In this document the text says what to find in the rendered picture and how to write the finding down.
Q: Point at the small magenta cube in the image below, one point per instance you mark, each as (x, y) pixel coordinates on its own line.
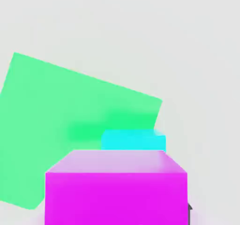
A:
(116, 197)

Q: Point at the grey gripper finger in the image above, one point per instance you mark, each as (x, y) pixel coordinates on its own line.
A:
(189, 214)

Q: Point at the large green box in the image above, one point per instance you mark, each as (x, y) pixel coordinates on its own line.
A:
(48, 120)

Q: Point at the small cyan cube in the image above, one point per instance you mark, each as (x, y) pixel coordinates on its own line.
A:
(131, 140)

